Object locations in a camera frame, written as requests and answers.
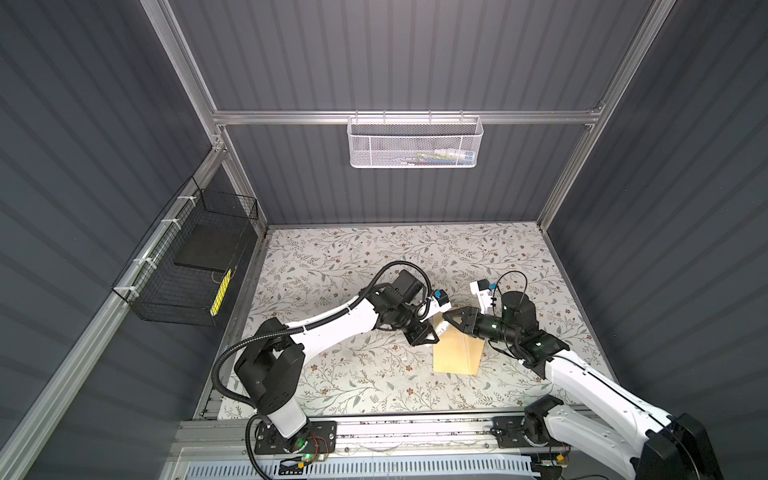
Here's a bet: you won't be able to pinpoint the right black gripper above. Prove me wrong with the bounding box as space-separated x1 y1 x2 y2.
444 306 517 346

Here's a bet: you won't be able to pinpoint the tan kraft envelope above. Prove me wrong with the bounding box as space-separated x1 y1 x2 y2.
432 314 485 376

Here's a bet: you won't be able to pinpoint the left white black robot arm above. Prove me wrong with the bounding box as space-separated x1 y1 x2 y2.
234 270 451 452

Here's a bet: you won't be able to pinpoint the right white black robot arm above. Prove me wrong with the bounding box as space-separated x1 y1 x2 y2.
443 282 723 479

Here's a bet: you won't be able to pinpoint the pens in white basket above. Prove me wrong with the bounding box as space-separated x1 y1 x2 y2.
399 149 476 168

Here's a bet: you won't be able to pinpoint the black foam pad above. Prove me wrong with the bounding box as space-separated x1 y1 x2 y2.
174 225 242 273

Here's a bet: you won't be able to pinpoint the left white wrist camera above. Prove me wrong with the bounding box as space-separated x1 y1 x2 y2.
427 289 452 318

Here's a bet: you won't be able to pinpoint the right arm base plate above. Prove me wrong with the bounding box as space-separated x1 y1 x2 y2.
490 414 570 449

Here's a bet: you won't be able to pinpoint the white ventilated cable duct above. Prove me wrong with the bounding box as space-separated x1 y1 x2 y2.
182 454 535 480

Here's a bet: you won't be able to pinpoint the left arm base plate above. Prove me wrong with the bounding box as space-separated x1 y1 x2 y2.
254 420 338 455

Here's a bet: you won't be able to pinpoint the white wire basket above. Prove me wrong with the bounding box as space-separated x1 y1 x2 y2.
346 115 484 169

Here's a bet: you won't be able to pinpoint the left black corrugated cable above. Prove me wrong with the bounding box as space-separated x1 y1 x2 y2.
209 260 434 480

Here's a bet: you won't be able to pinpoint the aluminium mounting rail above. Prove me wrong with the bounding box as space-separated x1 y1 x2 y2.
165 405 642 464

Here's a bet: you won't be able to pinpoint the black wire basket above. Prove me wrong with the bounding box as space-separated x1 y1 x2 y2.
113 181 259 327

